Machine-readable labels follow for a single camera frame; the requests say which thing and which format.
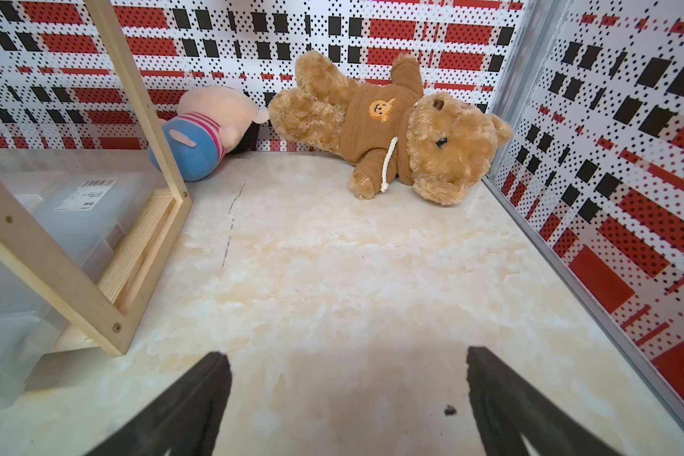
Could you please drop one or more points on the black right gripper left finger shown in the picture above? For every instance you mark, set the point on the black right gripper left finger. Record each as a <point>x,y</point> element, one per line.
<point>184,420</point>

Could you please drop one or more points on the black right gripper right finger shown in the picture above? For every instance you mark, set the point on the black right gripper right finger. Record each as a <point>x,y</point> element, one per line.
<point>511,415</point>

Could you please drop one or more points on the translucent white pencil case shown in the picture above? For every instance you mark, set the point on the translucent white pencil case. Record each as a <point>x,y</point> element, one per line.
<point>58,233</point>

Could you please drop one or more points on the brown teddy bear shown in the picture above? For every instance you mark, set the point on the brown teddy bear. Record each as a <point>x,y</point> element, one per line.
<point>436,144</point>

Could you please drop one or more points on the pink pig plush toy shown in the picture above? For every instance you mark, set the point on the pink pig plush toy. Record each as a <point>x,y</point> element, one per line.
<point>210,123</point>

